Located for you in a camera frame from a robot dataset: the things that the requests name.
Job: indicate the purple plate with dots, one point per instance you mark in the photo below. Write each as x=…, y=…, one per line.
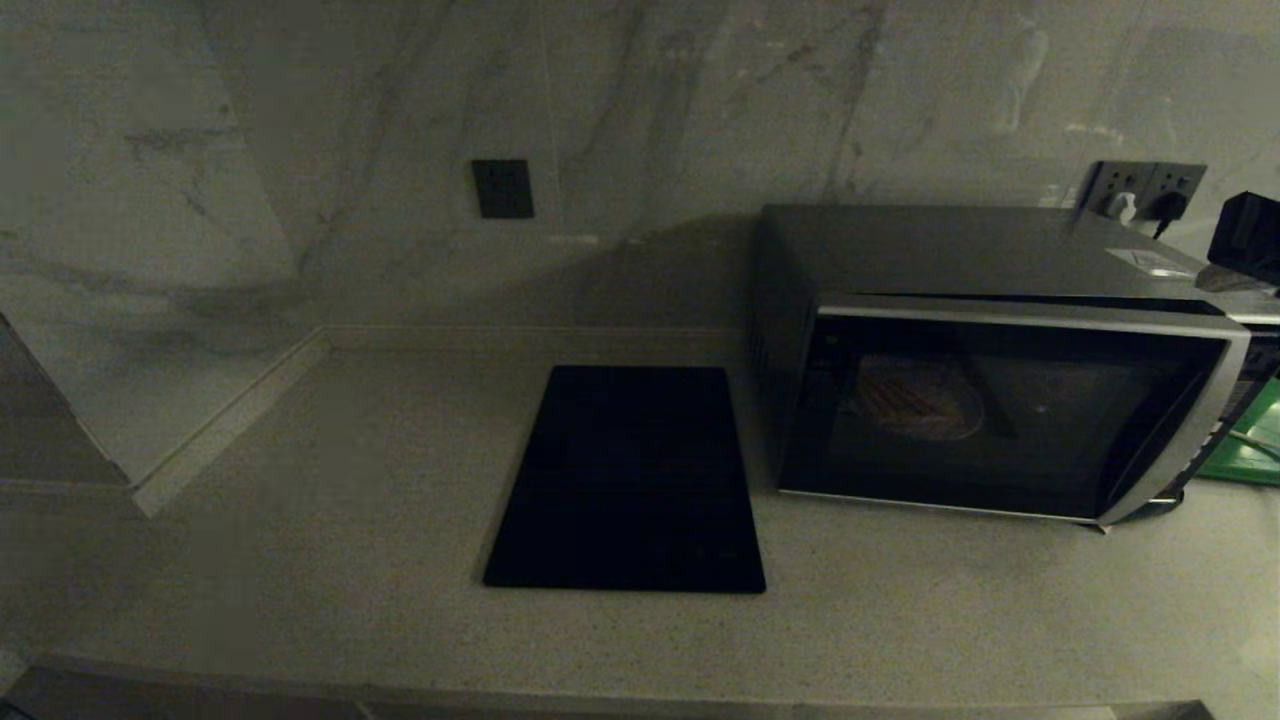
x=915, y=400

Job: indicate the microwave oven door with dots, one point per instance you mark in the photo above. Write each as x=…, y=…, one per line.
x=1050, y=450

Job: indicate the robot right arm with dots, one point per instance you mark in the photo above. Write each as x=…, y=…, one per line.
x=1250, y=235

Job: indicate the silver microwave oven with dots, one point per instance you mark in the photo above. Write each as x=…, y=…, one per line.
x=950, y=250

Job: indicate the black induction cooktop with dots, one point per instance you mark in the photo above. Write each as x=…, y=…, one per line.
x=630, y=480

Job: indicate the white power plug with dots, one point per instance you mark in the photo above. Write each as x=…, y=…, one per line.
x=1124, y=207

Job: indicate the black power plug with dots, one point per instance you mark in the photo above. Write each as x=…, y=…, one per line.
x=1171, y=206

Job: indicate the green cutting board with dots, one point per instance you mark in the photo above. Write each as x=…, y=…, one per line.
x=1250, y=455

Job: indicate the dark wall switch panel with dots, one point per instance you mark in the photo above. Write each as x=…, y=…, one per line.
x=502, y=189

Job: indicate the grey wall outlet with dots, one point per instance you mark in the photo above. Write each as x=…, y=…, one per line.
x=1118, y=178
x=1186, y=178

